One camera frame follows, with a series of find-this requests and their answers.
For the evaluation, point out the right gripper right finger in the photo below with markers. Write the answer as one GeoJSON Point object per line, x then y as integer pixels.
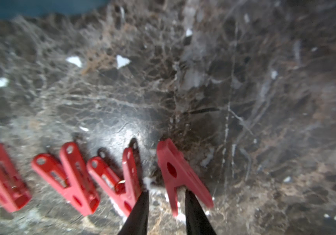
{"type": "Point", "coordinates": [197, 222]}

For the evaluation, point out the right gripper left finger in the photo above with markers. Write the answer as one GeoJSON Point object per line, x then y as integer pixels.
{"type": "Point", "coordinates": [137, 222]}

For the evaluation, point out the red clothespin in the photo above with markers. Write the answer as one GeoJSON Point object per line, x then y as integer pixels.
{"type": "Point", "coordinates": [177, 172]}
{"type": "Point", "coordinates": [123, 192]}
{"type": "Point", "coordinates": [14, 193]}
{"type": "Point", "coordinates": [69, 177]}

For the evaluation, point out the teal plastic storage box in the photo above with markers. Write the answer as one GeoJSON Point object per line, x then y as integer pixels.
{"type": "Point", "coordinates": [35, 8]}

